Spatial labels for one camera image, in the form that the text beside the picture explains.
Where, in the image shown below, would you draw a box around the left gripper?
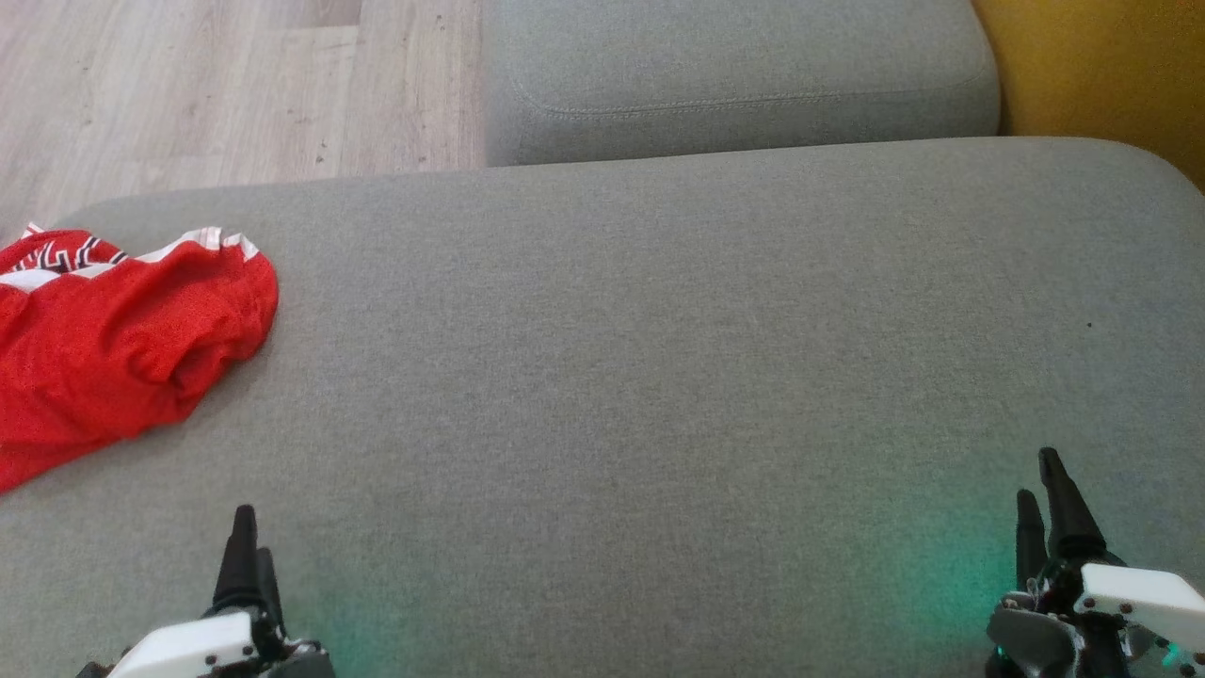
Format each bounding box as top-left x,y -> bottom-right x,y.
77,505 -> 336,678

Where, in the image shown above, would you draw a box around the large grey sofa seat cushion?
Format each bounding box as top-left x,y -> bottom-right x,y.
0,137 -> 1205,678

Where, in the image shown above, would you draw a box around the red shorts with white stripe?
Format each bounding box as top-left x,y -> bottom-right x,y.
0,226 -> 281,445

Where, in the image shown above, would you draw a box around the wide yellow sofa back cushion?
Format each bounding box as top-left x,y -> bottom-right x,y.
970,0 -> 1205,194

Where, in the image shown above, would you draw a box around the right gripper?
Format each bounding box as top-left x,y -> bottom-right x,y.
985,446 -> 1205,678

